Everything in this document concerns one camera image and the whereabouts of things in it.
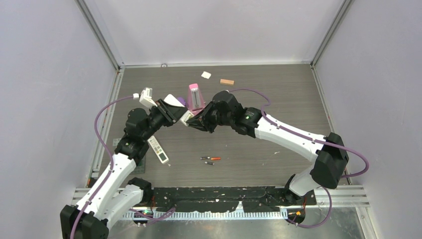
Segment white remote control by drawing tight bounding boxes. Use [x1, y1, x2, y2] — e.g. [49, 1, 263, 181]
[164, 94, 194, 126]
[148, 136, 169, 164]

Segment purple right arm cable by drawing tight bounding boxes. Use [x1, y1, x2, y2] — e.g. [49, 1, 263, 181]
[229, 88, 370, 229]

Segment purple round object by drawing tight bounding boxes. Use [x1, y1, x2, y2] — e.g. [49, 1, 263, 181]
[177, 97, 187, 107]

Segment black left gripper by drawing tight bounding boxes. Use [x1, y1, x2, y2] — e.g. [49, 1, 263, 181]
[142, 99, 187, 141]

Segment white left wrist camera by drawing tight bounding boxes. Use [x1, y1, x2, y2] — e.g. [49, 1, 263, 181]
[139, 87, 157, 109]

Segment small wooden block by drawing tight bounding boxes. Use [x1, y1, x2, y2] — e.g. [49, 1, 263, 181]
[220, 79, 235, 86]

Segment grey building baseplate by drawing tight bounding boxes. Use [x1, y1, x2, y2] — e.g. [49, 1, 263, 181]
[131, 157, 146, 174]

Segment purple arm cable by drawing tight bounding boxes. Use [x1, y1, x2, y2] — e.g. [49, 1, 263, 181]
[69, 93, 177, 239]
[229, 88, 370, 229]

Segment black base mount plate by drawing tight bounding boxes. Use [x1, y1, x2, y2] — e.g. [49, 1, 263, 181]
[136, 185, 317, 213]

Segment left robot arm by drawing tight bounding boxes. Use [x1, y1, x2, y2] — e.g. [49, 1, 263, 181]
[60, 95, 188, 239]

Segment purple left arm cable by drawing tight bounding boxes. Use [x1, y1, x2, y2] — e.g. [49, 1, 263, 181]
[69, 93, 177, 239]

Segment pink metronome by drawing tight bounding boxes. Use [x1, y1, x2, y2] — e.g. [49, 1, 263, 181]
[187, 83, 206, 115]

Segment white battery cover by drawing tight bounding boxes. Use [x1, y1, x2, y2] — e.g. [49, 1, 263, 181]
[201, 71, 211, 79]

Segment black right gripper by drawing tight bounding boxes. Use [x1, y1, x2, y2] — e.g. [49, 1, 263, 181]
[187, 102, 233, 134]

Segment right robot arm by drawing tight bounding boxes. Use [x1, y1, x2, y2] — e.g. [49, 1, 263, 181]
[186, 91, 349, 205]

